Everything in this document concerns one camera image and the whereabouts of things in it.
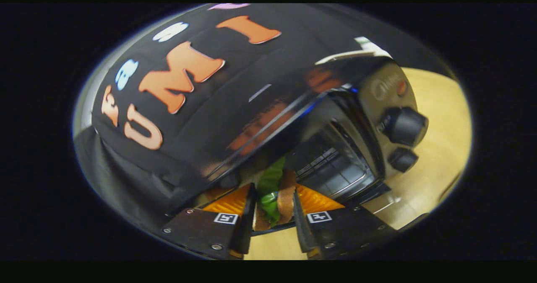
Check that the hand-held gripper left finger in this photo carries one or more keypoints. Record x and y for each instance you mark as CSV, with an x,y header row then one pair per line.
x,y
247,224

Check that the black toaster oven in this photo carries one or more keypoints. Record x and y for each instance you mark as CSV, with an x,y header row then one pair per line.
x,y
402,125

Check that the white bread lettuce sandwich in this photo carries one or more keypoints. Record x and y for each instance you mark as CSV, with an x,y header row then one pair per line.
x,y
270,186

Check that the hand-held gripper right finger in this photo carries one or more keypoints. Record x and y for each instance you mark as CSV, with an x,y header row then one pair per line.
x,y
300,224

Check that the white pop-up toaster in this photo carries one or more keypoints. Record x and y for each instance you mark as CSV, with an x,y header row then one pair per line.
x,y
369,48

